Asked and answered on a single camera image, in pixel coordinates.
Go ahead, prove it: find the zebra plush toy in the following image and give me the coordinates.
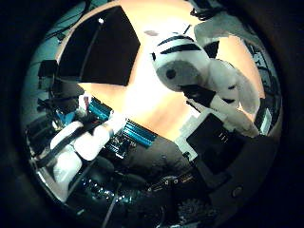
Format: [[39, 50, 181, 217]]
[[150, 29, 262, 139]]

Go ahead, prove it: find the black fabric container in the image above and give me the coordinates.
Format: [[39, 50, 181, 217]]
[[56, 5, 142, 87]]

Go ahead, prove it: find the grey crumpled cloth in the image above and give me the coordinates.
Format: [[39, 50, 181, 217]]
[[193, 12, 255, 44]]

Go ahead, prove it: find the black box device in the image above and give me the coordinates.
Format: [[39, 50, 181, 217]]
[[37, 59, 60, 90]]

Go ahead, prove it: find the blue aluminium rail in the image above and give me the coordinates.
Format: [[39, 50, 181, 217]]
[[87, 97, 159, 149]]

